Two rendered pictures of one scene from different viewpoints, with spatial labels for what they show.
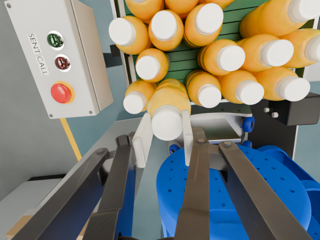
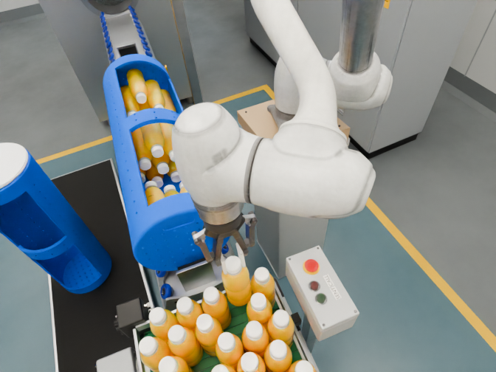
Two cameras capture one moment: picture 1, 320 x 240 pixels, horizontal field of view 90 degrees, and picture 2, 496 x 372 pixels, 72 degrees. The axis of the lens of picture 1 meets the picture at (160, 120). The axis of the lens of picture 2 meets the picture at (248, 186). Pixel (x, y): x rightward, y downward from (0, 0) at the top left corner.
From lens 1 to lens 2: 0.63 m
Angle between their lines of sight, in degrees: 18
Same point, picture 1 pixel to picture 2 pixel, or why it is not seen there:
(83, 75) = (299, 282)
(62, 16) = (319, 314)
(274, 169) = (147, 258)
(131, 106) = (262, 271)
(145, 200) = not seen: hidden behind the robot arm
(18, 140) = (455, 186)
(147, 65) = (257, 301)
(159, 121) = (237, 264)
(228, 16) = not seen: outside the picture
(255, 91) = (182, 305)
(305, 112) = (128, 311)
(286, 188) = (145, 248)
